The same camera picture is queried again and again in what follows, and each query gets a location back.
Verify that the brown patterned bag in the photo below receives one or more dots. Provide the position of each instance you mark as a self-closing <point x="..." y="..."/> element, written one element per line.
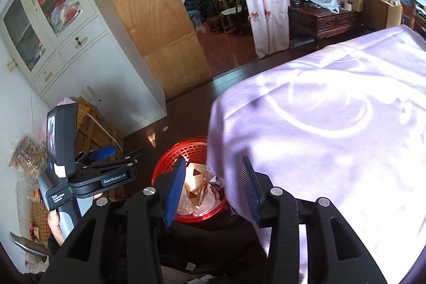
<point x="28" y="152"/>

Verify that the wooden chairs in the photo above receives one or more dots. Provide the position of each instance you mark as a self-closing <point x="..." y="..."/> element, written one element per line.
<point x="226" y="14"/>

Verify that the pink bed sheet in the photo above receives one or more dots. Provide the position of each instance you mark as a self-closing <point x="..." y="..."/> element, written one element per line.
<point x="332" y="137"/>

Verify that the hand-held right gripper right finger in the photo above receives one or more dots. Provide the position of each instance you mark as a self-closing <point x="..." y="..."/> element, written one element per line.
<point x="251" y="191"/>

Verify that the pink cloth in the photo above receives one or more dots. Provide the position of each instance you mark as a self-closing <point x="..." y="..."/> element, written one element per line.
<point x="66" y="102"/>

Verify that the dark carved wooden dresser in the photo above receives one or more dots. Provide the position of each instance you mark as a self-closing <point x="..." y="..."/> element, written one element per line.
<point x="329" y="24"/>

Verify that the red plastic basket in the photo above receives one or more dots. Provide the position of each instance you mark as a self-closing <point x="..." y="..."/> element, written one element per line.
<point x="166" y="157"/>

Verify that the silver foil wrapper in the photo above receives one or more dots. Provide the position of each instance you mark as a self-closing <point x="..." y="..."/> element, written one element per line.
<point x="215" y="182"/>

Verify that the white paper with red triangles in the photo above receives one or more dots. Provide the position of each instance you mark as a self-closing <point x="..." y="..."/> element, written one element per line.
<point x="194" y="184"/>

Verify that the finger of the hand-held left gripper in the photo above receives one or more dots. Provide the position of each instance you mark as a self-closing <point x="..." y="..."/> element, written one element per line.
<point x="103" y="152"/>
<point x="131" y="157"/>

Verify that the white glass-door cabinet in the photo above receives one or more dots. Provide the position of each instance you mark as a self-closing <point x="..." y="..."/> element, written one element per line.
<point x="100" y="71"/>

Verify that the wooden folding frame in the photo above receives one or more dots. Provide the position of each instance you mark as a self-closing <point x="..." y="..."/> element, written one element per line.
<point x="96" y="127"/>

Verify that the person's left hand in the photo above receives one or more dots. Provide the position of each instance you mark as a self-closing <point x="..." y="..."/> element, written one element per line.
<point x="55" y="227"/>

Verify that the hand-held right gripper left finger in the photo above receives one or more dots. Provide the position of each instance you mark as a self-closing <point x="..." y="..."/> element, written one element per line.
<point x="176" y="191"/>

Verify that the metal flask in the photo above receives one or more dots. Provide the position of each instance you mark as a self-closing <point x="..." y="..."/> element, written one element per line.
<point x="28" y="244"/>

